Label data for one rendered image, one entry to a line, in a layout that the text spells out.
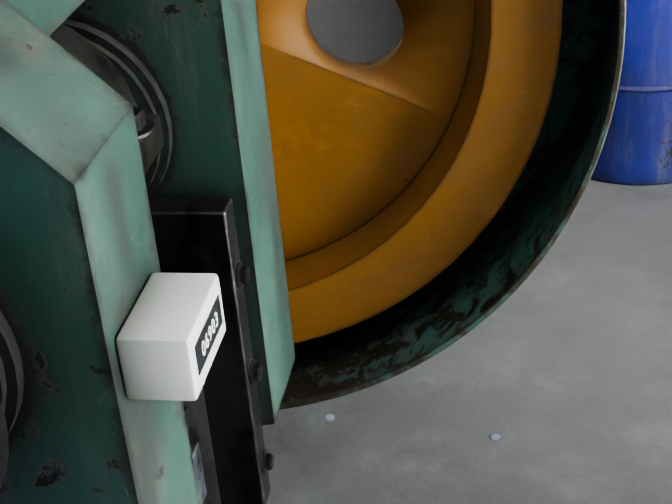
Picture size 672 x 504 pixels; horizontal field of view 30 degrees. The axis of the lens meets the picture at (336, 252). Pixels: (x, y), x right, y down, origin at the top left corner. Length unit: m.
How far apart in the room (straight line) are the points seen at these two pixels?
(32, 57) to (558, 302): 2.58
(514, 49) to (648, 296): 2.14
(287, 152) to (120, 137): 0.55
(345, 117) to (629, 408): 1.74
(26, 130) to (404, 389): 2.30
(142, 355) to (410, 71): 0.56
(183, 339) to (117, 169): 0.10
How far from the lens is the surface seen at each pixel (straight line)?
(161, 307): 0.68
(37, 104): 0.64
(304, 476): 2.65
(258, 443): 1.03
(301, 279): 1.24
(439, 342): 1.21
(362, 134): 1.19
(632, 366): 2.95
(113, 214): 0.66
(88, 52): 0.82
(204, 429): 1.00
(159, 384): 0.67
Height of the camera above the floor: 1.69
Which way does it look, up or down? 30 degrees down
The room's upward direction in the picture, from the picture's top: 5 degrees counter-clockwise
